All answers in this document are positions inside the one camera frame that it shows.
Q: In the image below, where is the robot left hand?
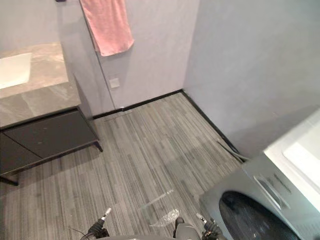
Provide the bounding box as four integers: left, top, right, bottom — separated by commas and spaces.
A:
87, 206, 113, 239

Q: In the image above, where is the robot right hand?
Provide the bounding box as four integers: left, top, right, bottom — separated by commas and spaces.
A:
195, 212, 223, 238

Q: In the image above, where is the silver robot leg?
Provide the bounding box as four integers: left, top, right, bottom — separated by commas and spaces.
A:
172, 216, 201, 239

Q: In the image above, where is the grey washer drain hose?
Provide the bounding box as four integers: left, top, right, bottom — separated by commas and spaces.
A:
216, 138, 251, 163

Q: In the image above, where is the white sink basin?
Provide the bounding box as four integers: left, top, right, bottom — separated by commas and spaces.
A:
0, 52, 33, 90

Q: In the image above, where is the pink hanging towel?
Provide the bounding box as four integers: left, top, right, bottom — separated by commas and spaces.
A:
79, 0, 135, 57

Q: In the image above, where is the silver washer detergent drawer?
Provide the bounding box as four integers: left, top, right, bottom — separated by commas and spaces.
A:
252, 174, 292, 210

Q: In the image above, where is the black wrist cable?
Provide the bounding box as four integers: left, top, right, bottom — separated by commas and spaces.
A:
66, 225, 97, 238

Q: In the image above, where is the dark round washer drum opening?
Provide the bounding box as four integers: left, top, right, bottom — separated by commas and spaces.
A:
218, 190, 302, 240

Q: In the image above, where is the clear glass partition panel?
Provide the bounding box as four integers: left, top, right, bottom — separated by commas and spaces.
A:
79, 0, 126, 112

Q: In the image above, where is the black vanity cabinet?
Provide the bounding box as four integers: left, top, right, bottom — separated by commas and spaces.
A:
0, 106, 104, 186

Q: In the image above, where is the grey front-load washing machine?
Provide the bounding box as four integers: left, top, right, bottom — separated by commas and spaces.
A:
199, 107, 320, 240

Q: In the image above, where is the black skirting board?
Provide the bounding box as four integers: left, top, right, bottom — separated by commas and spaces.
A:
92, 89, 248, 163

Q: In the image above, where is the grey marble vanity countertop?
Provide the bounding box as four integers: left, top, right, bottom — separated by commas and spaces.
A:
0, 41, 82, 129

